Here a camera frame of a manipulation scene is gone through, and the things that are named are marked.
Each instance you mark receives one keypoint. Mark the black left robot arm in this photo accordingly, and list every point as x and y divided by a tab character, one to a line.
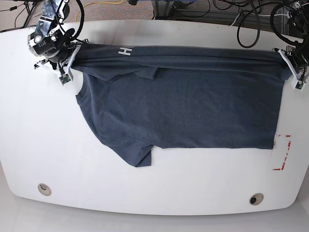
300	20

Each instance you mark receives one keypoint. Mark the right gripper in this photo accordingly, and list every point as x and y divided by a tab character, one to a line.
58	56

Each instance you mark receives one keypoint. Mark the right table cable grommet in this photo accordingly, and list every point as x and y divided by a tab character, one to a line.
256	199

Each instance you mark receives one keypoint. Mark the black tripod leg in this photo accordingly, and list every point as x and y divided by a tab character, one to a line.
30	6

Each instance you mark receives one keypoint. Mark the aluminium frame stand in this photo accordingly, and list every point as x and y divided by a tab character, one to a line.
162	8

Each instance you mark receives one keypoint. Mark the red tape rectangle marking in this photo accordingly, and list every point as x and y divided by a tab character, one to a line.
280	151

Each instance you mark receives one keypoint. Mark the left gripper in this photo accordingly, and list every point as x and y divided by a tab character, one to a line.
300	58

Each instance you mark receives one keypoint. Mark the table cable grommet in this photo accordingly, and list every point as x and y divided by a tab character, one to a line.
256	199
44	189

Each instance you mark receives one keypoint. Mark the dark blue t-shirt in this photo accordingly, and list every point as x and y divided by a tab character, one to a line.
135	98

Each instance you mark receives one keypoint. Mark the left table cable grommet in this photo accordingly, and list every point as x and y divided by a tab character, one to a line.
44	189

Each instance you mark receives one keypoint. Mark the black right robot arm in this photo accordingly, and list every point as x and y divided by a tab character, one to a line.
49	39

